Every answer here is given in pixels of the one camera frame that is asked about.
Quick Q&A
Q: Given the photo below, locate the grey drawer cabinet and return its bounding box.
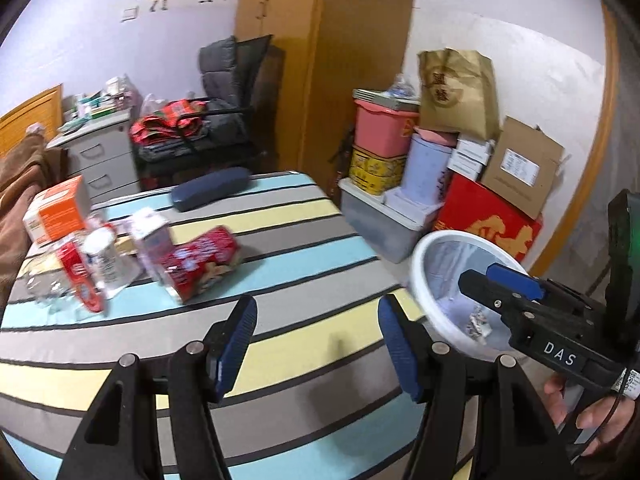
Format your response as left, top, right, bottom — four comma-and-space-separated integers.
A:
47, 110, 141, 201

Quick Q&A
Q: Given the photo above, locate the pile of small boxes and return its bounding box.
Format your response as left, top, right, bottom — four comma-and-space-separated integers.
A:
60, 75, 136, 133

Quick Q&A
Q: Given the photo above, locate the patterned paper cup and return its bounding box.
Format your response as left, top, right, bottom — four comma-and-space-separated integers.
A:
462, 310, 494, 344

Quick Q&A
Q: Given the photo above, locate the wooden headboard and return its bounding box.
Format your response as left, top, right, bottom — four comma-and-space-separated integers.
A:
0, 85, 63, 158

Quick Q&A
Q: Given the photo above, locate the black folded umbrella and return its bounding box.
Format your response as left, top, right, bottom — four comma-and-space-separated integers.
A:
327, 125, 356, 196

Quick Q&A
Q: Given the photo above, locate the orange cardboard box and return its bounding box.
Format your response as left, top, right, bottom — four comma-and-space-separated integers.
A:
22, 175, 93, 247

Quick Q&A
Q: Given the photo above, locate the brown paper bag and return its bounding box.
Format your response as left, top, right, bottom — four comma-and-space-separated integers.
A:
417, 49, 501, 141

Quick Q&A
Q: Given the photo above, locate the stack of white boxes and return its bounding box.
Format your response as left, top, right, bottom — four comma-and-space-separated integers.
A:
446, 132, 496, 183

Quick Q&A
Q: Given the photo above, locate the striped flat box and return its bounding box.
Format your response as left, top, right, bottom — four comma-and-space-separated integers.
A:
352, 89, 421, 111

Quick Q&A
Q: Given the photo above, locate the yellow patterned box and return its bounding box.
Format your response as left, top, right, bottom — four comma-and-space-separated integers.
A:
348, 145, 408, 196

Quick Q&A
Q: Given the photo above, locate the red snack bag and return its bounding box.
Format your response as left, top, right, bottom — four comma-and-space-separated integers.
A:
160, 226, 244, 303

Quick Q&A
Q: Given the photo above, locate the brown blanket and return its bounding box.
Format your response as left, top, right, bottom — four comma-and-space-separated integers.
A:
0, 132, 61, 306

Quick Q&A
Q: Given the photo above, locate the lavender cylindrical box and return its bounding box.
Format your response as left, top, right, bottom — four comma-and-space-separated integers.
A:
401, 135, 451, 206

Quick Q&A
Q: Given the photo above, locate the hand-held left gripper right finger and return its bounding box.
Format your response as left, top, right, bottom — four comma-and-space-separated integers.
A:
377, 294, 576, 480

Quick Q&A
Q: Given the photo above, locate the blue glasses case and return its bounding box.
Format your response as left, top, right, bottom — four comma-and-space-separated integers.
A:
171, 167, 252, 212

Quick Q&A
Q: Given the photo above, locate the red labelled container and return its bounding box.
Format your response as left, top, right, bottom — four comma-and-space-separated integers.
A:
55, 240, 108, 313

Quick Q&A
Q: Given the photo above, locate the tall wooden wardrobe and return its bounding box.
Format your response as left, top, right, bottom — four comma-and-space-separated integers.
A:
235, 0, 418, 211

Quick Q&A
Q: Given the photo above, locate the wooden door frame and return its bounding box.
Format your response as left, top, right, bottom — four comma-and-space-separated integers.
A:
530, 5, 621, 281

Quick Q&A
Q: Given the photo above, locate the pink storage box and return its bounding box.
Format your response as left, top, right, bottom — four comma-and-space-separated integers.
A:
355, 100, 421, 156

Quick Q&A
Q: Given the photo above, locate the white trash bin with liner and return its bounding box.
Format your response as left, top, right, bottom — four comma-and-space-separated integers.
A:
410, 230, 538, 361

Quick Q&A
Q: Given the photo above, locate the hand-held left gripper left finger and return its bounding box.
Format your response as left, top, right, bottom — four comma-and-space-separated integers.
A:
57, 295, 258, 480

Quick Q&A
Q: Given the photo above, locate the white plastic bag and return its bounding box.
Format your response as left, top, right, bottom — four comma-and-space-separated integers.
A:
140, 92, 166, 116

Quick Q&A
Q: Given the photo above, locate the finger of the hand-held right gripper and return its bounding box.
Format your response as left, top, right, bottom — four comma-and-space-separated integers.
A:
459, 269, 540, 335
486, 263, 547, 304

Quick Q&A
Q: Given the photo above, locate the red gift box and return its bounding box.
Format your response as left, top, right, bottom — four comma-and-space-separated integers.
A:
434, 174, 543, 263

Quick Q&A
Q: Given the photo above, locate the clear plastic bottle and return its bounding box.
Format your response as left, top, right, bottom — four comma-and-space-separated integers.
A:
22, 255, 81, 316

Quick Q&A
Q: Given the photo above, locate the red patterned bag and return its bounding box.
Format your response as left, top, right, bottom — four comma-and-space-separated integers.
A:
129, 100, 211, 143

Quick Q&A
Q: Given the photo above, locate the clear plastic bag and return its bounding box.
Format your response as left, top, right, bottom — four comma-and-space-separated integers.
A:
387, 74, 421, 98

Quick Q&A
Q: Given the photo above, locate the white labelled cup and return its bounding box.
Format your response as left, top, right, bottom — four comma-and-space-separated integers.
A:
82, 227, 121, 296

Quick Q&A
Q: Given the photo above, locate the grey plastic storage box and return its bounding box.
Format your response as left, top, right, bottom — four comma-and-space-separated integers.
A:
338, 177, 443, 264

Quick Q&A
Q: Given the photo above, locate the pink round lid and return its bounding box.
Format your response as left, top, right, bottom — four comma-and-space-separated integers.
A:
414, 127, 460, 148

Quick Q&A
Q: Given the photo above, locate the cardboard box with label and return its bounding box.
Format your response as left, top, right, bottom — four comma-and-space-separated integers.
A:
481, 116, 566, 221

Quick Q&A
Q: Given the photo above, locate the clear plastic wrapper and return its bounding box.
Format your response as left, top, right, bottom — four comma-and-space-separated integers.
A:
100, 240, 144, 301

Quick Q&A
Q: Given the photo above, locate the black chair with grey cushion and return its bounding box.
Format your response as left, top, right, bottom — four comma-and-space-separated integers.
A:
137, 35, 278, 191

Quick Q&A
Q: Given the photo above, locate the person's right hand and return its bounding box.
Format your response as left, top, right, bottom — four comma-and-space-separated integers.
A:
545, 375, 635, 457

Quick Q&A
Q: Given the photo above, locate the white purple drink carton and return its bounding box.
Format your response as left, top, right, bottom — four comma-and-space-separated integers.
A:
131, 208, 173, 281

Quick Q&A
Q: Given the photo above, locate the striped tablecloth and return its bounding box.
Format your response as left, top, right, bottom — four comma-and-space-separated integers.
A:
0, 172, 501, 480

